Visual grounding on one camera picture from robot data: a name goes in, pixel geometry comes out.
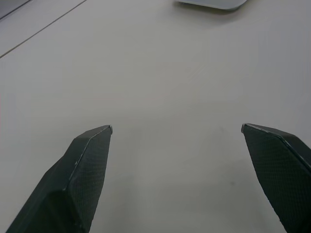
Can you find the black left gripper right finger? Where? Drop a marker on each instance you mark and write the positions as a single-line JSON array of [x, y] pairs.
[[281, 174]]

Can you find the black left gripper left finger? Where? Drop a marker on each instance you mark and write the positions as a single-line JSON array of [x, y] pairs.
[[73, 184]]

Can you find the white tray edge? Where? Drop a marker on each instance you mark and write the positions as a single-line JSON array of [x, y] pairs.
[[213, 3]]

